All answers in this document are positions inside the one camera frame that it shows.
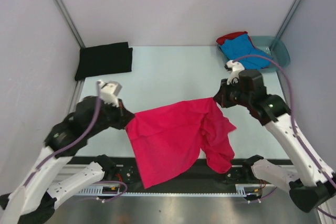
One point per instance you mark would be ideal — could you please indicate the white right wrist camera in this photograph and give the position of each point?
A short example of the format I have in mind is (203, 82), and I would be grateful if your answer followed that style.
(234, 68)

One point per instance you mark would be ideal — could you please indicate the red t shirt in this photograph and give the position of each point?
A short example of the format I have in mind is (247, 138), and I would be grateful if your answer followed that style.
(221, 40)

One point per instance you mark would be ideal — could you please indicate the pink t shirt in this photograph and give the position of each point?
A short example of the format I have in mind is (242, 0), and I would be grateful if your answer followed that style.
(177, 133)

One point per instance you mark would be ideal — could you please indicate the left aluminium corner post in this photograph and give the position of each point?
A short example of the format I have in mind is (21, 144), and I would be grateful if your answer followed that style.
(69, 22)

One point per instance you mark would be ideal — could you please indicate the aluminium corner post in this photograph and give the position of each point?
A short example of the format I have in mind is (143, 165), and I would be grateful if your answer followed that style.
(69, 22)
(290, 14)

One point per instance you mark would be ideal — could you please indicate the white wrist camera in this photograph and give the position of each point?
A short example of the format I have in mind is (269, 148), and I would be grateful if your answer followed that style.
(109, 92)
(234, 68)

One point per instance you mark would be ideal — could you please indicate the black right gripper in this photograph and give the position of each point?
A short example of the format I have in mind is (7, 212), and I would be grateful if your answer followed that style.
(221, 97)

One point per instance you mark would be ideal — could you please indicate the teal plastic basin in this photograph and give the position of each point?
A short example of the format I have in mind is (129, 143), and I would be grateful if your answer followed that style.
(271, 46)

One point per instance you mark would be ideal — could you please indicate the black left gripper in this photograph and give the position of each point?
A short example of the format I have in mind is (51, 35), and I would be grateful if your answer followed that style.
(124, 116)

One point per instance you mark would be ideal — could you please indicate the aluminium front rail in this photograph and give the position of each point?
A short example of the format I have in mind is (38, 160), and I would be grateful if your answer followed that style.
(180, 190)

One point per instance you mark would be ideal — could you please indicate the right aluminium corner post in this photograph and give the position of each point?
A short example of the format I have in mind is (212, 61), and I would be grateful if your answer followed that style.
(290, 14)

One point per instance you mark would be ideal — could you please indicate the folded black t shirt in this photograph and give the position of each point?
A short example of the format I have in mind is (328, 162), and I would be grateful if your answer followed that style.
(104, 59)

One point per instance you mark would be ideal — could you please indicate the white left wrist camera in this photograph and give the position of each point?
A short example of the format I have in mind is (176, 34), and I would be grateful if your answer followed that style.
(109, 92)

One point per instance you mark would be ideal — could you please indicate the blue t shirt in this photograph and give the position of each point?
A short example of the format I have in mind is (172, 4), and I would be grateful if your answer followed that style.
(242, 46)

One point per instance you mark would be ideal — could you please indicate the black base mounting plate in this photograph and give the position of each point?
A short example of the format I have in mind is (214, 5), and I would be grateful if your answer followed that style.
(125, 169)

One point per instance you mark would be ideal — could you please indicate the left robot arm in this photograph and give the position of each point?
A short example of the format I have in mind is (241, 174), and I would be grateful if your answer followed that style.
(37, 197)

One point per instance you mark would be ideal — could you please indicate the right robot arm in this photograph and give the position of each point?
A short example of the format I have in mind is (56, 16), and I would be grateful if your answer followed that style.
(313, 181)

